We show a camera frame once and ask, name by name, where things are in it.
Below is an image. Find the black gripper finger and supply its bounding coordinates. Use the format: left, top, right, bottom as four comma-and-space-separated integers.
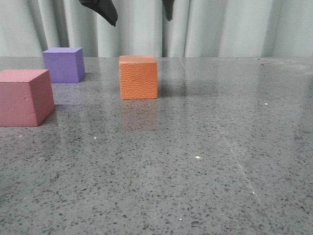
79, 0, 118, 26
162, 0, 175, 21

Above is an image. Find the orange foam cube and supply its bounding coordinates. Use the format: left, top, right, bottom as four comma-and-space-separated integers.
119, 55, 158, 100

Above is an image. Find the pale green curtain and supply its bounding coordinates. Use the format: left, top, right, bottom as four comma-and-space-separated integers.
0, 0, 313, 57

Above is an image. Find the purple foam cube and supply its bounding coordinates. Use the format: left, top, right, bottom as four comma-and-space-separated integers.
43, 47, 85, 83

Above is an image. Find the pink foam cube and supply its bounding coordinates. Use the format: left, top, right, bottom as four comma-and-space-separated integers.
0, 69, 55, 127

